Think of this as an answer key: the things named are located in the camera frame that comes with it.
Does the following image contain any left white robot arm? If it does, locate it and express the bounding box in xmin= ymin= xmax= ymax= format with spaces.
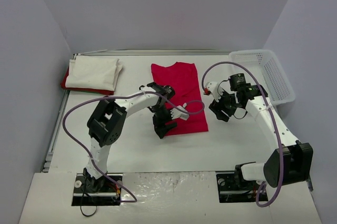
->
xmin=84 ymin=82 xmax=177 ymax=191

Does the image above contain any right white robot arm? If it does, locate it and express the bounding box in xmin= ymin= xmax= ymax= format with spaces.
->
xmin=204 ymin=73 xmax=313 ymax=189

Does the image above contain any white plastic basket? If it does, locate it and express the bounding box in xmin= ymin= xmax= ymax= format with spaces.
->
xmin=229 ymin=49 xmax=295 ymax=106

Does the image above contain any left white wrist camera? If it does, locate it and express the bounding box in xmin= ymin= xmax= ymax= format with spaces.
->
xmin=170 ymin=103 xmax=190 ymax=121

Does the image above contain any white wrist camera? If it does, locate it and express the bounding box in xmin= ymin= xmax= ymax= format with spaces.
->
xmin=204 ymin=82 xmax=225 ymax=102
xmin=170 ymin=103 xmax=190 ymax=121

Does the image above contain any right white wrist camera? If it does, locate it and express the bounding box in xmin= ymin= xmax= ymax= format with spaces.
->
xmin=204 ymin=82 xmax=225 ymax=102

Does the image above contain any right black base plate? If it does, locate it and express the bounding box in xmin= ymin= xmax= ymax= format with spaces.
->
xmin=215 ymin=171 xmax=259 ymax=203

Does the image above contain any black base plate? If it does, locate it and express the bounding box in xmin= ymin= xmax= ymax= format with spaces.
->
xmin=71 ymin=173 xmax=122 ymax=206
xmin=215 ymin=171 xmax=259 ymax=203

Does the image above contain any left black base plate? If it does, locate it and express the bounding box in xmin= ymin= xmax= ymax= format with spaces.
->
xmin=71 ymin=173 xmax=122 ymax=206

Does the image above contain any thin black cable loop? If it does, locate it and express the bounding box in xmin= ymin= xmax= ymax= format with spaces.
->
xmin=80 ymin=202 xmax=98 ymax=218

